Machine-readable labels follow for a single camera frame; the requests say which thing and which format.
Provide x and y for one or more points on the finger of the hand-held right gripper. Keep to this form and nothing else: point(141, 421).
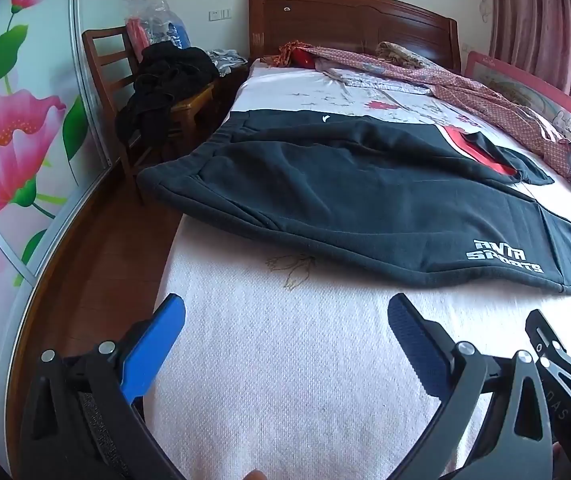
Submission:
point(545, 335)

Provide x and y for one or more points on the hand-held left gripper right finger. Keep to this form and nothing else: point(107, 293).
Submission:
point(410, 340)

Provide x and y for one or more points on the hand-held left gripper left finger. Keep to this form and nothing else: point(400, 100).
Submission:
point(165, 330)

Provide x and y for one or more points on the dark teal pants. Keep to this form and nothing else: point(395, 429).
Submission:
point(340, 200)

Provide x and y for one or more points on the person's left hand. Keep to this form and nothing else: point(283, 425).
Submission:
point(254, 475)

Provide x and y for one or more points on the white floral bedsheet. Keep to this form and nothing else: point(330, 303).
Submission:
point(290, 385)

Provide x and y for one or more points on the black garment with red patch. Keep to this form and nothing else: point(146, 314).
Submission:
point(405, 132)

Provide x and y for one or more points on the floral wardrobe door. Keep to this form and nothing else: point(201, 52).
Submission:
point(25, 135)

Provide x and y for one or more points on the black clothes pile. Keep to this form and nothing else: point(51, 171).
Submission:
point(165, 85)

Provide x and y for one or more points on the pink patterned quilt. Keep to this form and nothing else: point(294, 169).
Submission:
point(490, 90)

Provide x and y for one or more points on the folded grey white clothes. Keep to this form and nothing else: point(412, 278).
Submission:
point(225, 60)

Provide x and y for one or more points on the wooden chair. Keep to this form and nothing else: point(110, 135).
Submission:
point(103, 60)

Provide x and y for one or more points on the red pillow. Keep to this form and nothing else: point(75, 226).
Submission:
point(305, 59)

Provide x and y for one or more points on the clear plastic bag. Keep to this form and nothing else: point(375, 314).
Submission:
point(158, 20)

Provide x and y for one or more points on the pink curtain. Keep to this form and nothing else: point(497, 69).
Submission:
point(540, 20)

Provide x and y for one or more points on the wooden bed headboard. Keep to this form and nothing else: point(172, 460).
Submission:
point(345, 20)

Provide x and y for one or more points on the pink cartoon bed guard rail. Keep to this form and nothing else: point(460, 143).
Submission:
point(515, 85)

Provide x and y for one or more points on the white wall switch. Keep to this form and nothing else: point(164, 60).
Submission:
point(220, 15)

